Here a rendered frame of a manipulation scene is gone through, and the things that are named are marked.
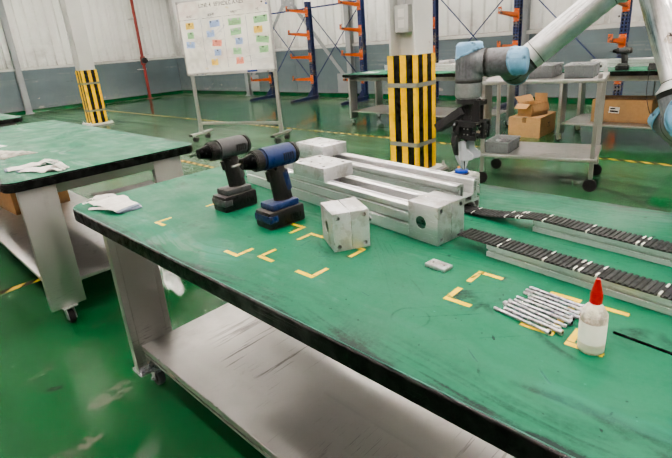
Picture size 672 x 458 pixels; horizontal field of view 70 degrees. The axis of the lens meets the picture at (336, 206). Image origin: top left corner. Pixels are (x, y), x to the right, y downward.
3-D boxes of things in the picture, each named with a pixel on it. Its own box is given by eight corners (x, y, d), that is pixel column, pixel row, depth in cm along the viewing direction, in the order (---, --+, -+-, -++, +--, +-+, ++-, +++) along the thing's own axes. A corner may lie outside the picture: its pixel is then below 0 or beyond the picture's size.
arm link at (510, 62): (533, 51, 133) (492, 53, 139) (527, 41, 123) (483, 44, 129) (530, 80, 134) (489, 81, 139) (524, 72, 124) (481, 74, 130)
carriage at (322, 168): (353, 182, 146) (352, 161, 144) (325, 191, 140) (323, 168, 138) (321, 174, 158) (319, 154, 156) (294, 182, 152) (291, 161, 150)
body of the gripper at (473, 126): (474, 143, 136) (475, 100, 132) (449, 140, 142) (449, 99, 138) (490, 139, 140) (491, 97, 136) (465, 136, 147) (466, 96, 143)
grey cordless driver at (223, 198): (261, 202, 153) (252, 134, 146) (207, 221, 140) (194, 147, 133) (247, 198, 158) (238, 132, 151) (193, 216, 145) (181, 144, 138)
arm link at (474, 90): (449, 83, 137) (466, 80, 142) (449, 100, 139) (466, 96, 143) (471, 84, 131) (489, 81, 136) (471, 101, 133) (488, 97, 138)
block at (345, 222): (380, 244, 115) (378, 206, 112) (334, 252, 112) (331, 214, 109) (365, 230, 124) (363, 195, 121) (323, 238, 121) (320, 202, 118)
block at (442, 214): (470, 231, 119) (470, 194, 116) (437, 246, 111) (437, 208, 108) (441, 222, 125) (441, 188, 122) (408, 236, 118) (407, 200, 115)
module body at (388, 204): (435, 225, 124) (434, 194, 121) (408, 236, 118) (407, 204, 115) (270, 176, 184) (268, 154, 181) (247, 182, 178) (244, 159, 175)
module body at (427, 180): (478, 206, 135) (479, 177, 132) (456, 216, 129) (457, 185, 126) (310, 166, 195) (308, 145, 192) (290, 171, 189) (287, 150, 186)
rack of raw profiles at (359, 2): (248, 101, 1230) (236, 9, 1159) (275, 97, 1290) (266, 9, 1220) (342, 105, 1009) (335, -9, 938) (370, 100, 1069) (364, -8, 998)
